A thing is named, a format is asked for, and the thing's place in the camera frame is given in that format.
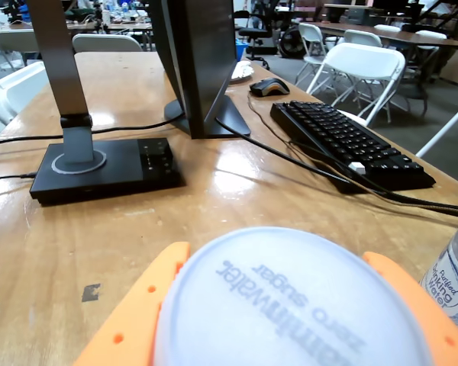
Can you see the vitamin water bottle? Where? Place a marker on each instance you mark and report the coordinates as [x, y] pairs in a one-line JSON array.
[[290, 305]]

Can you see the black base grey stand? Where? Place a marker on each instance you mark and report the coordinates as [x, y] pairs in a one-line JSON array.
[[110, 171]]

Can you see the clear drinking water bottle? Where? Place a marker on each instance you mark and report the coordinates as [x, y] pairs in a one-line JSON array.
[[454, 286]]

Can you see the white paper plate stack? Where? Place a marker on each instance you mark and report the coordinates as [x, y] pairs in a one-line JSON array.
[[241, 71]]

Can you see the black keyboard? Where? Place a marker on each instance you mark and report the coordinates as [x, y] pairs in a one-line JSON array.
[[347, 141]]

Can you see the blue bin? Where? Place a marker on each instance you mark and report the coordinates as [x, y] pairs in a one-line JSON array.
[[241, 47]]

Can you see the brown folding table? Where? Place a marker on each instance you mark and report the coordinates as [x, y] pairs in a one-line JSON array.
[[385, 36]]

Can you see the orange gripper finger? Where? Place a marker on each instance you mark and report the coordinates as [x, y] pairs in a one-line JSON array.
[[133, 316], [435, 324]]

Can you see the black floor fan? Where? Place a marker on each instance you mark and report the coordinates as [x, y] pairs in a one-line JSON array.
[[292, 42]]

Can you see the black office chair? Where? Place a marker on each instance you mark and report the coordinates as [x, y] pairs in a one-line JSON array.
[[255, 32]]

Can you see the black orange mouse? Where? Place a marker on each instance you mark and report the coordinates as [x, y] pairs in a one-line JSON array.
[[269, 87]]

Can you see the black computer monitor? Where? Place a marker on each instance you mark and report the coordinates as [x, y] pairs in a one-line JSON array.
[[198, 57]]

